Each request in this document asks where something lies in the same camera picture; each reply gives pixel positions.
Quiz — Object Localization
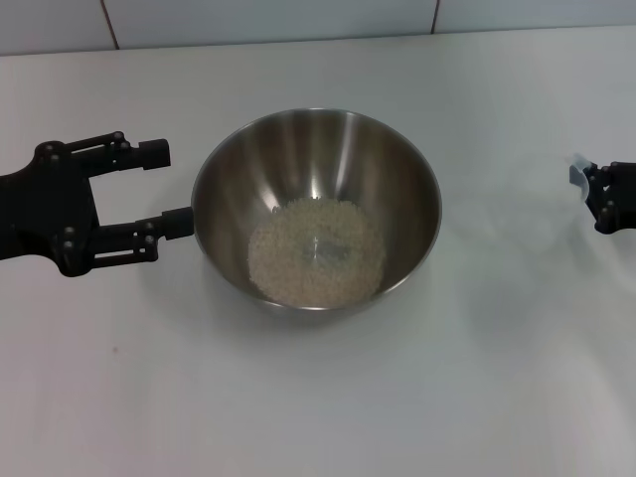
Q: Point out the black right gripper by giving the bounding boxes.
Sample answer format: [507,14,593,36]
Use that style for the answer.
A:
[584,161,636,235]

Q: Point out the white rice grains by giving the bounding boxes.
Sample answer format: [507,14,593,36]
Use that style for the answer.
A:
[246,197,388,305]

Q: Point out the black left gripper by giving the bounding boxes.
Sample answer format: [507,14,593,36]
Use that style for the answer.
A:
[0,130,195,278]

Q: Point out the clear plastic measuring cup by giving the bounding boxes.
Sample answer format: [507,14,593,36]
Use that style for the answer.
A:
[565,151,602,205]

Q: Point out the stainless steel bowl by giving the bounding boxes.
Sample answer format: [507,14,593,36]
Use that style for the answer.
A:
[190,106,443,329]

